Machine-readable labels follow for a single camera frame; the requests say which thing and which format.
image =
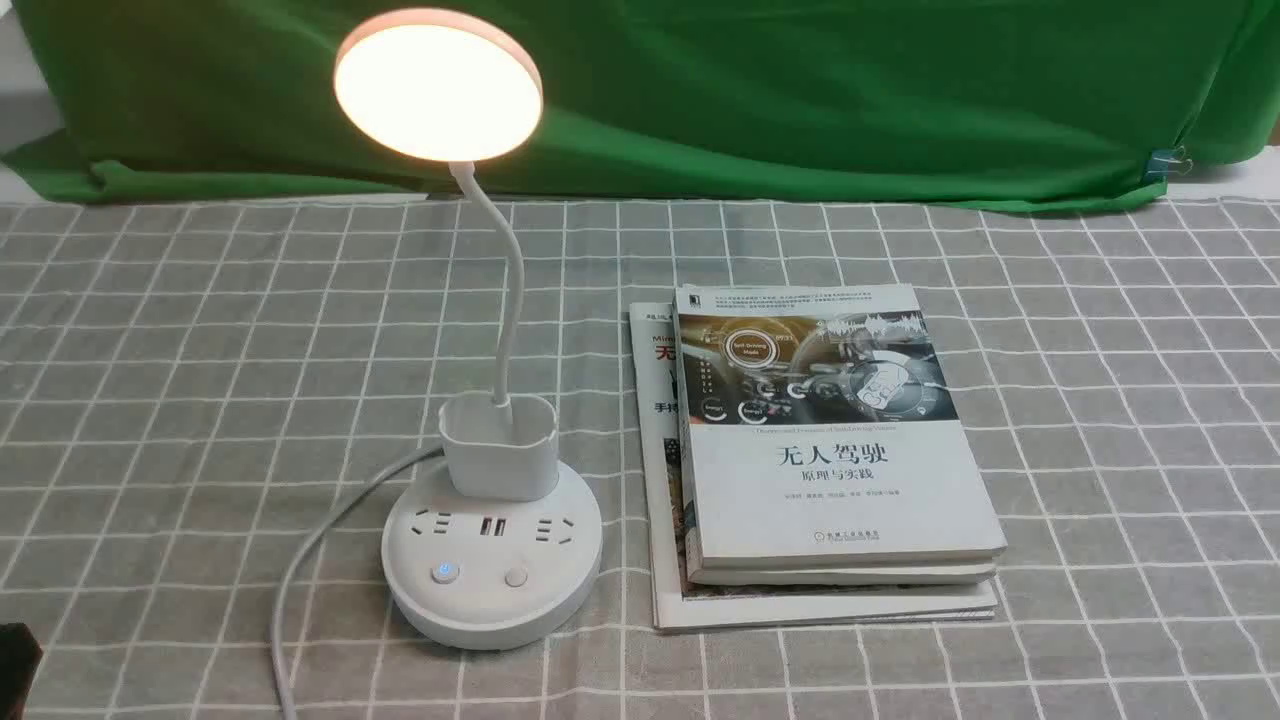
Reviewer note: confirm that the large bottom magazine book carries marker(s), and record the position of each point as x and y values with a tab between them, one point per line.
680	606

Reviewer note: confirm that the white desk lamp with sockets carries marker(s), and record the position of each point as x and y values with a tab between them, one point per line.
500	542

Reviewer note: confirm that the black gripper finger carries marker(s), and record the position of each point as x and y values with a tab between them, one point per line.
21	655

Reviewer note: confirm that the green backdrop cloth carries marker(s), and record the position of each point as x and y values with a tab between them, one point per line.
1024	106

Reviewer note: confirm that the white self-driving book top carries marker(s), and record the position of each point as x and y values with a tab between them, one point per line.
819	431

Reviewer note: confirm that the blue binder clip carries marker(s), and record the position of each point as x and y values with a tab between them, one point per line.
1164	164

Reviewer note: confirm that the grey checked tablecloth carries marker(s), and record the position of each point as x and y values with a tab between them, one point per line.
186	390

